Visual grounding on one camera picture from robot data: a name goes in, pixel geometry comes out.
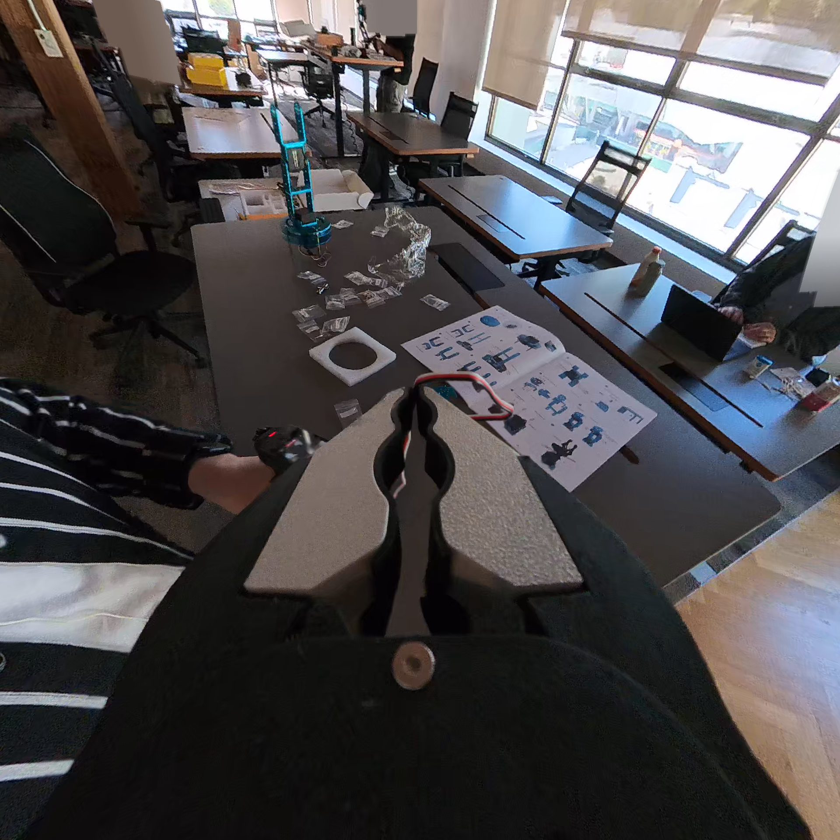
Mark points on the blue toy robot arm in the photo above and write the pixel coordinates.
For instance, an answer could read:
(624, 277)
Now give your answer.
(305, 229)

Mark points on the open instruction booklet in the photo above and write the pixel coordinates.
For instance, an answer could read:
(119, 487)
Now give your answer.
(472, 341)

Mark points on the clear bag of screws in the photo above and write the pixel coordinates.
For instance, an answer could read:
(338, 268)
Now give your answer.
(346, 410)

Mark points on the crumpled clear plastic wrap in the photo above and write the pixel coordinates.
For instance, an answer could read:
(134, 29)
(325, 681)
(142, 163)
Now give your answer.
(407, 243)

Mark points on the white and orange cardboard box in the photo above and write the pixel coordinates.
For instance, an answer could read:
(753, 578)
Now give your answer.
(341, 190)

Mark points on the white bottle with red cap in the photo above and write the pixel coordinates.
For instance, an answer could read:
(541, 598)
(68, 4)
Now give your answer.
(644, 269)

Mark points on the white foam tray insert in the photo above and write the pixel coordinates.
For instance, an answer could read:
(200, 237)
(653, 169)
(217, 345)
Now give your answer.
(262, 200)

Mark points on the white foam square with hole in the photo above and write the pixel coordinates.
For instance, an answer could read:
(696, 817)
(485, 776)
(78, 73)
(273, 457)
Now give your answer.
(319, 358)

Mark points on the white hanging tag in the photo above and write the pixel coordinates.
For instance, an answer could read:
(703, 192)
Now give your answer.
(44, 36)

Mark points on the black laptop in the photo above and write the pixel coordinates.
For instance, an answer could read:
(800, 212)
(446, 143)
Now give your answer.
(699, 325)

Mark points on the black office chair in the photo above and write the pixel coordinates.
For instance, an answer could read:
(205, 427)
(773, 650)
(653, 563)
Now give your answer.
(65, 216)
(144, 131)
(425, 85)
(318, 85)
(459, 115)

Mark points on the wooden post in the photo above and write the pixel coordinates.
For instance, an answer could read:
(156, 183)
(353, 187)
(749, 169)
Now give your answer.
(72, 118)

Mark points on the black mesh-back chair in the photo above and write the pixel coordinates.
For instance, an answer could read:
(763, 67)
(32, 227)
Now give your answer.
(610, 184)

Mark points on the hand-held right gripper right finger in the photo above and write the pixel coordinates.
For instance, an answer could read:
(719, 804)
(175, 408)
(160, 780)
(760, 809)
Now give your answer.
(505, 525)

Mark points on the person's striped black shirt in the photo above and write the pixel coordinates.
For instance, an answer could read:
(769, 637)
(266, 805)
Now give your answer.
(65, 525)

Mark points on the small blue and white box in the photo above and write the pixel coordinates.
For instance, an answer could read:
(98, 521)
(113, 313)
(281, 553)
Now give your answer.
(758, 366)

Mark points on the yellow box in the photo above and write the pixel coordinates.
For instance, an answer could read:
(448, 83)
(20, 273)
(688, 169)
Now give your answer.
(207, 69)

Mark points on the tall standing desk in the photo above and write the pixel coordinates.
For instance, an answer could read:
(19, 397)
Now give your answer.
(361, 60)

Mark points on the beige window blind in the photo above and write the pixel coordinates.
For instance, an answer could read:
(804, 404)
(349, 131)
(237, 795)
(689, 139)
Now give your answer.
(525, 52)
(722, 26)

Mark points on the scattered small clear parts bags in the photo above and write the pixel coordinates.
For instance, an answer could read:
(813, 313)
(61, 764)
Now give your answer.
(348, 295)

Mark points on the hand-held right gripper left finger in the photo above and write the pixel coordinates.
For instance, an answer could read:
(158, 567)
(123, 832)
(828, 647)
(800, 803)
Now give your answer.
(321, 525)

